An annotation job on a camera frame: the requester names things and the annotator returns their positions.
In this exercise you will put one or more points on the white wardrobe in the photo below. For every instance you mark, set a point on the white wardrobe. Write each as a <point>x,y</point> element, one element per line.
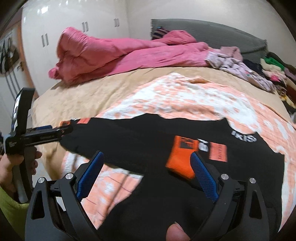
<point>52,28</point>

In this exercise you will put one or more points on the stack of folded clothes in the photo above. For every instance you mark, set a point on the stack of folded clothes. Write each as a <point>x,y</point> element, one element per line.
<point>282,75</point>

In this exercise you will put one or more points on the striped dark garment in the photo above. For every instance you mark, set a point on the striped dark garment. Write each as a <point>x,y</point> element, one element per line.
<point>159,32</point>

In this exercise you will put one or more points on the beige bed sheet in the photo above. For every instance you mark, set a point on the beige bed sheet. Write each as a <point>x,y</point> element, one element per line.
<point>61,103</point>

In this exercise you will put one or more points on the black sweater orange cuffs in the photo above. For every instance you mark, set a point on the black sweater orange cuffs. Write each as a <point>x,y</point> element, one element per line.
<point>160,150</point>

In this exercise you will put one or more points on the left hand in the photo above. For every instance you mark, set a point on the left hand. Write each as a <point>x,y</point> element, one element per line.
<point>8,162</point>

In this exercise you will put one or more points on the lilac crumpled garment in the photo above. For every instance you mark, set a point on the lilac crumpled garment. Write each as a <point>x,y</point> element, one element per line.
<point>230,60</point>

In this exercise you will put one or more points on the pink quilt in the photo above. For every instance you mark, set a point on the pink quilt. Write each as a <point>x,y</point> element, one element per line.
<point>83,58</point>

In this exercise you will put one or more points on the grey headboard cover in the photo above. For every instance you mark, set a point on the grey headboard cover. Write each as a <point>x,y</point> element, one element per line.
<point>217,35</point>

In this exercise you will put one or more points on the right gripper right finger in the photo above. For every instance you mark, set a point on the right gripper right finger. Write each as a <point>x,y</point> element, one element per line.
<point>239,211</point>

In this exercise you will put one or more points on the right hand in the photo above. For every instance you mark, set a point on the right hand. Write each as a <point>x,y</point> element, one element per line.
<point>176,233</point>

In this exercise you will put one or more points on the peach white patterned blanket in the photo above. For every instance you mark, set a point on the peach white patterned blanket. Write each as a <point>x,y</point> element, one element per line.
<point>193,98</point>

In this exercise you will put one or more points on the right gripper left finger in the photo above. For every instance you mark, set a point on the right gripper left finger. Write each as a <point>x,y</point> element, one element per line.
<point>55,211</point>

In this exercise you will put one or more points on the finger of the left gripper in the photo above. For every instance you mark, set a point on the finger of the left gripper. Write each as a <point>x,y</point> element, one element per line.
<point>39,137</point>
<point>40,128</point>

